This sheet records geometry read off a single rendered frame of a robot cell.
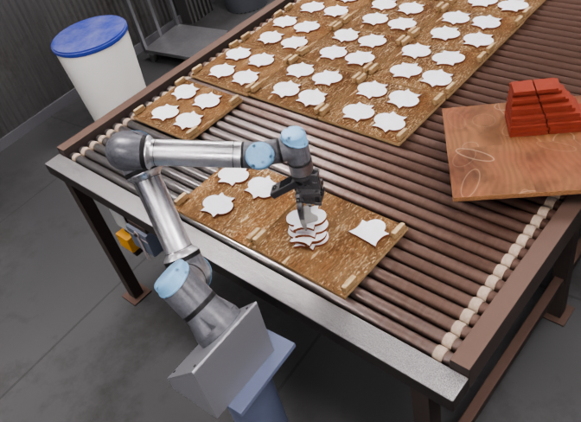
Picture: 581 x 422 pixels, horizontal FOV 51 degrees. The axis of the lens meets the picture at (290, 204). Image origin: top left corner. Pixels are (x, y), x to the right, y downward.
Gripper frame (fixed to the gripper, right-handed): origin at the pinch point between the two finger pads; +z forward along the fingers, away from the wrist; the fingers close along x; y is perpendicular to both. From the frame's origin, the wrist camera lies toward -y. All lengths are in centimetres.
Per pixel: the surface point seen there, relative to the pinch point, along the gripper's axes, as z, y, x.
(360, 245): 9.0, 17.3, -4.2
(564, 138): -1, 84, 35
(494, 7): 9, 69, 156
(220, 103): 9, -56, 86
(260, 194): 7.9, -22.2, 20.9
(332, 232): 9.0, 7.3, 1.9
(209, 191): 9, -44, 24
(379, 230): 7.9, 23.6, 1.4
